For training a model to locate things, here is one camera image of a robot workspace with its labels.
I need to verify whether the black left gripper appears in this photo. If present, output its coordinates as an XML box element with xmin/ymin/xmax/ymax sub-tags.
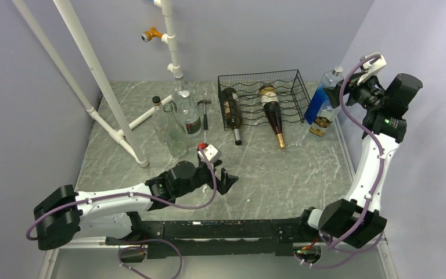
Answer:
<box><xmin>175</xmin><ymin>159</ymin><xmax>238</xmax><ymax>198</ymax></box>

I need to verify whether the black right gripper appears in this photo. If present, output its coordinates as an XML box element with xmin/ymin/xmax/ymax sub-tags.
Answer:
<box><xmin>323</xmin><ymin>69</ymin><xmax>386</xmax><ymax>111</ymax></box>

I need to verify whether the blue square glass bottle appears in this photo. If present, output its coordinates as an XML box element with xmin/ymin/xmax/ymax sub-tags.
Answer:
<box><xmin>304</xmin><ymin>66</ymin><xmax>344</xmax><ymax>124</ymax></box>

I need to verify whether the clear bottle black gold cap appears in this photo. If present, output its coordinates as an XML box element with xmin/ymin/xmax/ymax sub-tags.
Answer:
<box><xmin>310</xmin><ymin>101</ymin><xmax>340</xmax><ymax>137</ymax></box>

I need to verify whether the clear bottle black gold label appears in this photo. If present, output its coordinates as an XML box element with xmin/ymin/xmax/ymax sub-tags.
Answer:
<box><xmin>163</xmin><ymin>103</ymin><xmax>189</xmax><ymax>158</ymax></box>

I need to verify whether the dark green wine bottle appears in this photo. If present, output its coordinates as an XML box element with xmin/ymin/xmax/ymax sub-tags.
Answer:
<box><xmin>222</xmin><ymin>87</ymin><xmax>243</xmax><ymax>146</ymax></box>

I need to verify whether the brown bottle gold foil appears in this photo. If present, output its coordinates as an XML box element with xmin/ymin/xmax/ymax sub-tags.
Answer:
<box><xmin>258</xmin><ymin>84</ymin><xmax>286</xmax><ymax>149</ymax></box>

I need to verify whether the clear glass bottle silver cap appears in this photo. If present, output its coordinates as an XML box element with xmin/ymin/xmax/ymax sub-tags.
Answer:
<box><xmin>177</xmin><ymin>90</ymin><xmax>202</xmax><ymax>138</ymax></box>

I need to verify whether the clear bottle red black label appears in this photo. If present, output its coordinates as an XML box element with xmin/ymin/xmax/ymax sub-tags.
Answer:
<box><xmin>151</xmin><ymin>96</ymin><xmax>166</xmax><ymax>144</ymax></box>

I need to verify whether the clear round glass bottle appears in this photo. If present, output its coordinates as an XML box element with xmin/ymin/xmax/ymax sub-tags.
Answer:
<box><xmin>171</xmin><ymin>72</ymin><xmax>186</xmax><ymax>112</ymax></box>

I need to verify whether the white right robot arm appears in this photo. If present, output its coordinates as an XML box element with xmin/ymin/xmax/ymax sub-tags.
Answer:
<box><xmin>296</xmin><ymin>73</ymin><xmax>423</xmax><ymax>249</ymax></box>

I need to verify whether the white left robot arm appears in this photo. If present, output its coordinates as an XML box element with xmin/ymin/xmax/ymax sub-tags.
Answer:
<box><xmin>26</xmin><ymin>160</ymin><xmax>239</xmax><ymax>251</ymax></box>

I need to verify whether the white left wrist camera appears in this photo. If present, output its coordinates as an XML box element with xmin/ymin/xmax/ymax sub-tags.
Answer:
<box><xmin>197</xmin><ymin>142</ymin><xmax>221</xmax><ymax>164</ymax></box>

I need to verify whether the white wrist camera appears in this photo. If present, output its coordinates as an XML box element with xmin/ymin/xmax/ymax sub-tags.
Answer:
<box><xmin>197</xmin><ymin>142</ymin><xmax>221</xmax><ymax>164</ymax></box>
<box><xmin>357</xmin><ymin>51</ymin><xmax>387</xmax><ymax>85</ymax></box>

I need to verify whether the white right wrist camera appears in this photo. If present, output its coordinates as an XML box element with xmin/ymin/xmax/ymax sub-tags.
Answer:
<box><xmin>357</xmin><ymin>51</ymin><xmax>387</xmax><ymax>85</ymax></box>

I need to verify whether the small black handled hammer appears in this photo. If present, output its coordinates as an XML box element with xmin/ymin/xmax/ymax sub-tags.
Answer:
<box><xmin>197</xmin><ymin>99</ymin><xmax>211</xmax><ymax>130</ymax></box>

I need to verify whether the black wire wine rack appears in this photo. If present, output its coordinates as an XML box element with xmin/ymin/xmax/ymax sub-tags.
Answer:
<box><xmin>217</xmin><ymin>69</ymin><xmax>312</xmax><ymax>132</ymax></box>

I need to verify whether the white pvc pipe frame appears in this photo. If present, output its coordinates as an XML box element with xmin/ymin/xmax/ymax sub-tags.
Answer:
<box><xmin>12</xmin><ymin>0</ymin><xmax>185</xmax><ymax>168</ymax></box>

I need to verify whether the aluminium extrusion rail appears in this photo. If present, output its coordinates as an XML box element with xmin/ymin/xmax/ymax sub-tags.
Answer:
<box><xmin>38</xmin><ymin>238</ymin><xmax>398</xmax><ymax>278</ymax></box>

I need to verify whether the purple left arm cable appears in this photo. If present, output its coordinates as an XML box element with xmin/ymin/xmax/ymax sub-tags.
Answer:
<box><xmin>26</xmin><ymin>148</ymin><xmax>218</xmax><ymax>279</ymax></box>

